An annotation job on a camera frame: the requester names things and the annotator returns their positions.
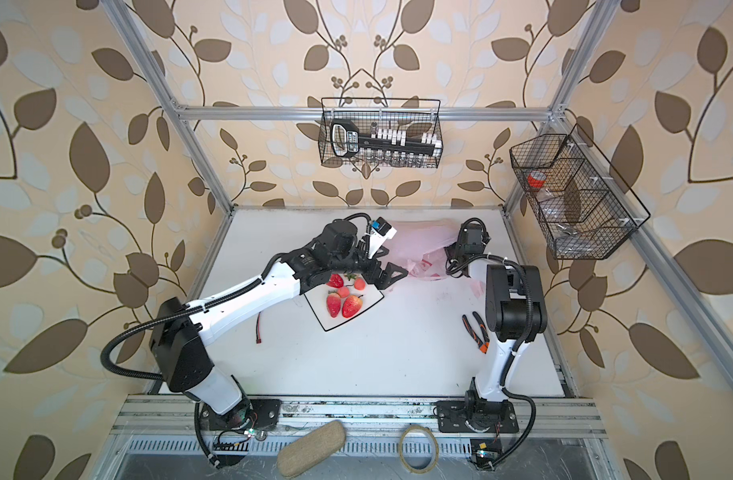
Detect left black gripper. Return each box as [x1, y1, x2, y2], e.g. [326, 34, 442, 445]
[327, 240, 409, 287]

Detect red fake strawberry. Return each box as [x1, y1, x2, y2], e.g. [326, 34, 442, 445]
[326, 292, 342, 318]
[342, 295, 364, 319]
[326, 274, 344, 289]

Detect pink plastic bag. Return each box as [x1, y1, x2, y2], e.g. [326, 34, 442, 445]
[383, 219, 459, 281]

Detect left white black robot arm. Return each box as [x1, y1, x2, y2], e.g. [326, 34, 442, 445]
[100, 214, 408, 419]

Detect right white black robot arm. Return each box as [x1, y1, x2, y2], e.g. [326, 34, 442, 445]
[444, 217, 547, 429]

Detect white square plate black rim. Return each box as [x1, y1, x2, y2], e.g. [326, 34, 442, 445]
[304, 277, 384, 332]

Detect orange black pliers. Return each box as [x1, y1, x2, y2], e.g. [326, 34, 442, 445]
[461, 311, 490, 354]

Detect black socket set tool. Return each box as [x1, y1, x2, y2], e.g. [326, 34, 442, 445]
[328, 120, 443, 160]

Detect clear tape roll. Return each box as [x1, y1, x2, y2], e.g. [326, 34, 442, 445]
[397, 424, 440, 475]

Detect beige oval sponge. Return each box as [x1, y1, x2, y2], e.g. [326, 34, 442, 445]
[276, 420, 346, 478]

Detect black wire basket right wall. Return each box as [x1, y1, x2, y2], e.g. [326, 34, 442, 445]
[509, 125, 650, 260]

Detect black wire basket wall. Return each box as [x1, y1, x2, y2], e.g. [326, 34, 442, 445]
[318, 96, 444, 169]
[509, 125, 650, 260]

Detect black wire basket back wall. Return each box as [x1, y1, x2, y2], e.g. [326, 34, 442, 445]
[318, 96, 444, 169]

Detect black connector board with wires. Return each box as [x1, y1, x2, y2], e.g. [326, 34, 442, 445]
[256, 313, 262, 344]

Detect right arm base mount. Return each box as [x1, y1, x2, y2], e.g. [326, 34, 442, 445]
[433, 400, 519, 434]

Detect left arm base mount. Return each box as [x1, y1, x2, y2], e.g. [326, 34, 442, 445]
[196, 398, 282, 431]

